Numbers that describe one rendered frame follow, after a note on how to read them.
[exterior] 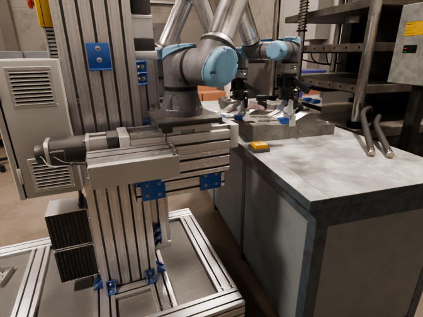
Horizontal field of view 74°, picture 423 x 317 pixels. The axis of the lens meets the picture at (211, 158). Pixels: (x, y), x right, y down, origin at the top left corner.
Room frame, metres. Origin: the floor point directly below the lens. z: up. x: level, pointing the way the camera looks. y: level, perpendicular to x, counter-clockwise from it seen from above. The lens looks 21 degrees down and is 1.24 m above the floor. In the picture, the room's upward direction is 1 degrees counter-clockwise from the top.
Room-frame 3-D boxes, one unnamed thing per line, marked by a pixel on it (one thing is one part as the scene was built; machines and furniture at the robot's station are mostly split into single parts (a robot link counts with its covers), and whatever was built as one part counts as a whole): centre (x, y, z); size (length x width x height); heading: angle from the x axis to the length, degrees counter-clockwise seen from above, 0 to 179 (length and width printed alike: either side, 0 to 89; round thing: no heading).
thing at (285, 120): (1.33, -0.34, 0.93); 0.13 x 0.05 x 0.05; 105
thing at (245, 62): (1.58, -0.16, 1.21); 0.09 x 0.08 x 0.11; 88
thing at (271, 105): (1.91, -0.25, 0.86); 0.50 x 0.26 x 0.11; 122
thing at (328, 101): (2.32, -1.05, 0.87); 0.50 x 0.27 x 0.17; 105
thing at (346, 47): (2.41, -1.16, 1.27); 1.10 x 0.74 x 0.05; 15
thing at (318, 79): (2.41, -1.16, 1.02); 1.10 x 0.74 x 0.05; 15
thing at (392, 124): (2.39, -1.12, 0.76); 1.30 x 0.84 x 0.06; 15
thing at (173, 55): (1.00, 0.10, 1.20); 0.13 x 0.12 x 0.14; 49
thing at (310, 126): (1.59, -0.42, 0.87); 0.50 x 0.26 x 0.14; 105
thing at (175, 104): (1.00, 0.10, 1.09); 0.15 x 0.15 x 0.10
